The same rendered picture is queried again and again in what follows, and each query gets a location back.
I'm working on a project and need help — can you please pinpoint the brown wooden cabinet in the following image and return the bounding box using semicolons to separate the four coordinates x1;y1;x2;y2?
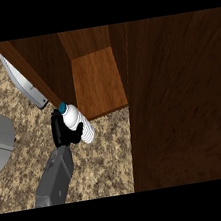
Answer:
0;21;141;135

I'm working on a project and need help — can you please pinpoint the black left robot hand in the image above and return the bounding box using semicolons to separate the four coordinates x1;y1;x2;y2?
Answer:
48;104;87;150

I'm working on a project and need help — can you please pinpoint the white water bottle teal cap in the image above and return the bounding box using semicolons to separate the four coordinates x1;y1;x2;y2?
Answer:
57;98;97;149

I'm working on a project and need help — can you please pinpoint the dark brown cabinet door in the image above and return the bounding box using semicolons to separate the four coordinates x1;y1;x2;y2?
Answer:
107;6;221;194

